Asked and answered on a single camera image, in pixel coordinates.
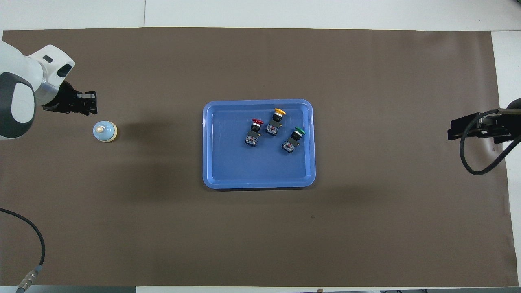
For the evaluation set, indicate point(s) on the blue plastic tray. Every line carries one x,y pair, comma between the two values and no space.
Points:
228,162

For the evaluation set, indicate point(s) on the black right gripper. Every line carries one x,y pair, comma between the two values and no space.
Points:
488,127

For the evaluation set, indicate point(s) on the yellow push button switch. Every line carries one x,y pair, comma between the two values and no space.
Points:
272,129

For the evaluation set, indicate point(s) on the light blue desk bell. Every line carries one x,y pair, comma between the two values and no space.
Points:
103,132

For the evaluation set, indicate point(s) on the brown table mat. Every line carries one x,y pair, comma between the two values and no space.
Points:
163,228

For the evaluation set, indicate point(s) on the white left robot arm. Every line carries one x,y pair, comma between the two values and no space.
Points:
16,101

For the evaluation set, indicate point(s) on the green push button switch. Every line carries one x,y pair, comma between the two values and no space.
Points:
290,145

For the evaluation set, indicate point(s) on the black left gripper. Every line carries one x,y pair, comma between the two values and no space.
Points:
67,99

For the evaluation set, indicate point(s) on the red push button switch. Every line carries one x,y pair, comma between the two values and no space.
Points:
251,140

